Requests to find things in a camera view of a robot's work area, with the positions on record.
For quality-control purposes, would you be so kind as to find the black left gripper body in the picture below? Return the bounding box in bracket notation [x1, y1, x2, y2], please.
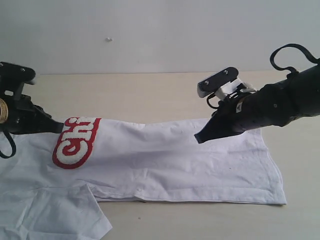
[0, 94, 50, 135]

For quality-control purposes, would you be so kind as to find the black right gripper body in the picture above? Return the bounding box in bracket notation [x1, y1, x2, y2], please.
[194, 84, 297, 144]

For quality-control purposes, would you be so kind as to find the white t-shirt red lettering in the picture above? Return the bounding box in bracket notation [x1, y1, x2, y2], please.
[0, 117, 287, 240]

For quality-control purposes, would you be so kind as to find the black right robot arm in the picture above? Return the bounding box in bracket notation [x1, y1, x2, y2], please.
[195, 65, 320, 144]

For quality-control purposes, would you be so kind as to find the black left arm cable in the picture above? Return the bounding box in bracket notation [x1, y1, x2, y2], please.
[0, 124, 18, 159]

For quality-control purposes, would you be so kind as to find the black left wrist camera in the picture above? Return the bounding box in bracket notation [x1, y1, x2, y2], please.
[0, 61, 37, 85]

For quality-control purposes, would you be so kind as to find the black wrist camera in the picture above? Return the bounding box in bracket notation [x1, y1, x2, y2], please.
[0, 61, 37, 85]
[197, 66, 239, 98]

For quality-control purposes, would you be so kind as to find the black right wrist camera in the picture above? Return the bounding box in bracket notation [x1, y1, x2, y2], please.
[197, 66, 239, 98]

